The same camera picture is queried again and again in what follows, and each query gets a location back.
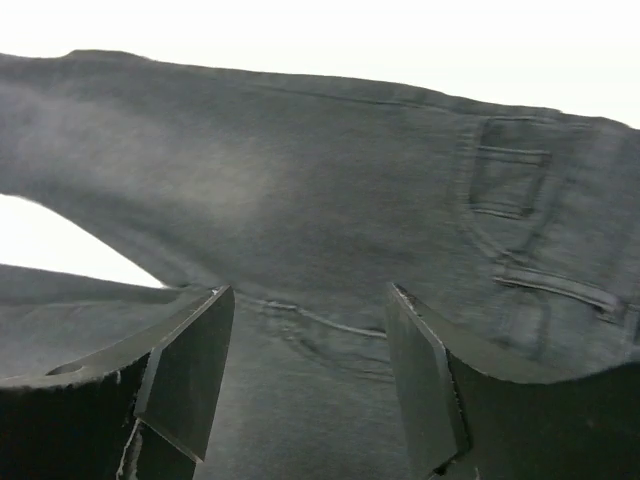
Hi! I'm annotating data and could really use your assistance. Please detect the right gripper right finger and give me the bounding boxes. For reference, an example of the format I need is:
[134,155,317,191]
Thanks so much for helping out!
[385,284,639,480]

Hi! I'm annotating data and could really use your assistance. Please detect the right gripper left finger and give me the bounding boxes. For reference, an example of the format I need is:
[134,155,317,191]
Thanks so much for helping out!
[1,286,235,479]

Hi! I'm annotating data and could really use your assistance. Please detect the black trousers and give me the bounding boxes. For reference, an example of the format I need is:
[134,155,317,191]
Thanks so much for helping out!
[1,51,639,479]

